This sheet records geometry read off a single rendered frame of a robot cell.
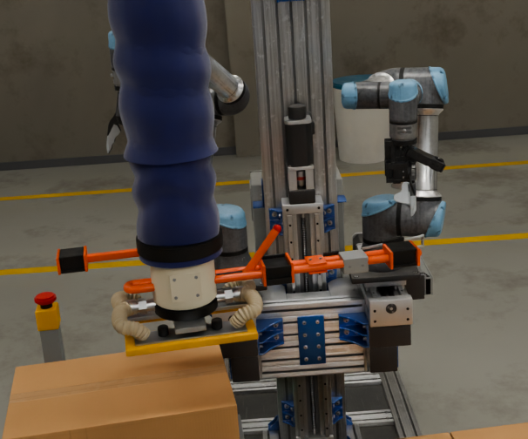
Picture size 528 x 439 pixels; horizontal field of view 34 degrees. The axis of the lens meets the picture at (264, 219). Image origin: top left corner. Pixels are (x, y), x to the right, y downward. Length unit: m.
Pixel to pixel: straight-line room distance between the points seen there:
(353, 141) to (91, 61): 2.59
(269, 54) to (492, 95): 6.16
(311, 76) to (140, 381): 1.11
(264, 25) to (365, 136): 5.18
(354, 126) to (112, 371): 5.67
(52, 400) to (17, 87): 6.50
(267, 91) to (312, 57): 0.18
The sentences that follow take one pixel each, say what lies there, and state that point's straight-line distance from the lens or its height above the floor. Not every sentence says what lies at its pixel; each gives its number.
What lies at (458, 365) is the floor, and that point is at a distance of 4.51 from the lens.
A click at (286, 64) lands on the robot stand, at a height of 1.70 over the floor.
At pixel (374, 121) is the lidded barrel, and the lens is 7.96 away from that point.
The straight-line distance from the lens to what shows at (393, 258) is 2.41.
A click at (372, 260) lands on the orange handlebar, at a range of 2.40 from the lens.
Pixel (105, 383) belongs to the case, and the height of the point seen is 0.95.
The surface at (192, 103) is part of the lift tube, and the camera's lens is 2.12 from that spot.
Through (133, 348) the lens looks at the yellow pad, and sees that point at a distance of 2.26.
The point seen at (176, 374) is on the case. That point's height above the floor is 0.95.
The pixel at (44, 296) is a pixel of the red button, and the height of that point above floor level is 1.04.
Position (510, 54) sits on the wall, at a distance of 8.87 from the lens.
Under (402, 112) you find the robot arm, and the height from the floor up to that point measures 1.64.
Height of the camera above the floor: 2.13
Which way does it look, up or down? 19 degrees down
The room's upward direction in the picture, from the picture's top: 4 degrees counter-clockwise
